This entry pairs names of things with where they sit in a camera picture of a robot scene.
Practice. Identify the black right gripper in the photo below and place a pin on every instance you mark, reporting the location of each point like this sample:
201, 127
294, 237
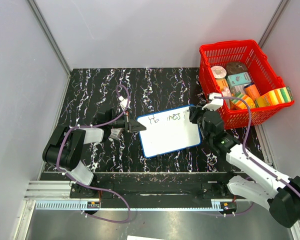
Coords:
194, 112

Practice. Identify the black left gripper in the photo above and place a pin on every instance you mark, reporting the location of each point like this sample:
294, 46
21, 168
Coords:
131, 125

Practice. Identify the blue framed whiteboard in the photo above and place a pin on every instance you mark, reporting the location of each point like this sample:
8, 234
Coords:
168, 131

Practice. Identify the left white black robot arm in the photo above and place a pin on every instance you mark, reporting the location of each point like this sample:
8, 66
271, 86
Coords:
65, 146

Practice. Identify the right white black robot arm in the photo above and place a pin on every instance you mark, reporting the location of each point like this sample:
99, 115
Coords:
276, 192

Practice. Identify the orange pink package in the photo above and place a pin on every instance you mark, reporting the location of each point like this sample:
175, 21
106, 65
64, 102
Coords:
223, 84

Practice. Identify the green yellow sponge box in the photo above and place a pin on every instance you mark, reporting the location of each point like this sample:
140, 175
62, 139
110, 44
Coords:
237, 104

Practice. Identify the white tape roll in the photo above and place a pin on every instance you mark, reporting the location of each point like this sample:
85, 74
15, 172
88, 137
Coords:
218, 72

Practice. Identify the white grey box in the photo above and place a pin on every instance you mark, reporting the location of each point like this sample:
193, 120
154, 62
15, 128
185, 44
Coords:
238, 88

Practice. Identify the teal box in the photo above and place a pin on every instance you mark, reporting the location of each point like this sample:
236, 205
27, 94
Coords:
238, 79

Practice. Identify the brown round item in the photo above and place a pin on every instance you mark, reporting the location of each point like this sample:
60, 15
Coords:
235, 67

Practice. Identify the orange cylinder package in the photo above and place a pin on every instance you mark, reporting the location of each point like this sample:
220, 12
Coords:
252, 91

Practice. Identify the red plastic basket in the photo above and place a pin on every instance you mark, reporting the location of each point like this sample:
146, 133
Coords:
259, 70

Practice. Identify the yellow orange sponge pack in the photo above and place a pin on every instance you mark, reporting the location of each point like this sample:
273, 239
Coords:
275, 97

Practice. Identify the white paper sheet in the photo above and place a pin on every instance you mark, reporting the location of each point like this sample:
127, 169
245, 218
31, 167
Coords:
132, 237

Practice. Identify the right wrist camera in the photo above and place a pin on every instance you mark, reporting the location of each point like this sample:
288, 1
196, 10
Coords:
215, 101

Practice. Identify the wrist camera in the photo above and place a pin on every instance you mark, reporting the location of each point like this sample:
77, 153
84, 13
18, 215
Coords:
215, 101
124, 102

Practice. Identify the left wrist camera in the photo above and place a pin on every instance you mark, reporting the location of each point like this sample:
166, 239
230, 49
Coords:
124, 102

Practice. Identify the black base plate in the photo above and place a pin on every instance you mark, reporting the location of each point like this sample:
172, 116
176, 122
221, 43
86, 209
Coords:
196, 185

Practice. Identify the white slotted cable duct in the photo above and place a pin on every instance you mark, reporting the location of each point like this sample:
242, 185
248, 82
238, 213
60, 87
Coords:
145, 205

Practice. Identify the aluminium rail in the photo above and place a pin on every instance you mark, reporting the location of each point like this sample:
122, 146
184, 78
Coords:
48, 190

